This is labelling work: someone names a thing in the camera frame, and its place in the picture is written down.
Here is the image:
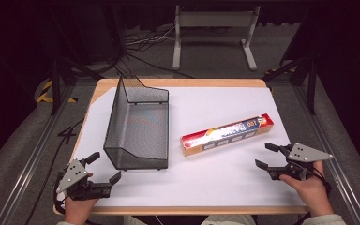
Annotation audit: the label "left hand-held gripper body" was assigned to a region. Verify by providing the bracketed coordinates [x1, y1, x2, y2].
[55, 157, 113, 202]

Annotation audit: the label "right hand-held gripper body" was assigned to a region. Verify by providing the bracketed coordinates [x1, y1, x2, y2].
[266, 142, 334, 182]

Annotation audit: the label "person's left hand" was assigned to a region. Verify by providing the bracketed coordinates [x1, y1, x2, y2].
[63, 172, 99, 225]

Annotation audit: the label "person's right hand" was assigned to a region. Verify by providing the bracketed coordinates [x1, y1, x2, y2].
[278, 160, 326, 218]

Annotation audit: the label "long red foil box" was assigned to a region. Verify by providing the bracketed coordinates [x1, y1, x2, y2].
[180, 112, 275, 158]

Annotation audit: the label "white table sheet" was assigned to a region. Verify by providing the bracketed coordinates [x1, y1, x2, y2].
[70, 86, 307, 208]

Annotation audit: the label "person's pale trousers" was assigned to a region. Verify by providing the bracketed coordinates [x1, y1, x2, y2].
[123, 214, 258, 225]

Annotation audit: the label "black tripod stand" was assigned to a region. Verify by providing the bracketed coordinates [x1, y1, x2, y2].
[47, 55, 105, 116]
[262, 55, 319, 116]

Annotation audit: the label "yellow black hazard tape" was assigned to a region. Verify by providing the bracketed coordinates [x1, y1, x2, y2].
[36, 79, 79, 104]

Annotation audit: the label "grey metal stand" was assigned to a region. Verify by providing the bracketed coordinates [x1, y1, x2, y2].
[172, 4, 262, 72]

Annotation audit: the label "black floor cable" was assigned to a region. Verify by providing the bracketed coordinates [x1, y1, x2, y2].
[23, 117, 86, 225]

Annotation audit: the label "aluminium rail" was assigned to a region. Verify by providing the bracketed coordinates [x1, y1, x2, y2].
[0, 83, 77, 225]
[292, 84, 360, 225]

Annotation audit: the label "left hand-held gripper cable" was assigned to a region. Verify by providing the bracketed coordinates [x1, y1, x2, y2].
[52, 174, 68, 217]

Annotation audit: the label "hand-held gripper cable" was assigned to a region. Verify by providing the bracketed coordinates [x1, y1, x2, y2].
[52, 174, 68, 217]
[308, 165, 334, 196]

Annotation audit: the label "right hand-held gripper cable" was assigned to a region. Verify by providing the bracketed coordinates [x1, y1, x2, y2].
[308, 165, 334, 196]

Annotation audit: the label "black wire mesh basket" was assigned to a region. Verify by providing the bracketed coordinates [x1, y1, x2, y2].
[102, 74, 171, 172]

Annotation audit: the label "bundle of floor cables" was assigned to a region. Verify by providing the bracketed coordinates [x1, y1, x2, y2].
[118, 23, 198, 80]

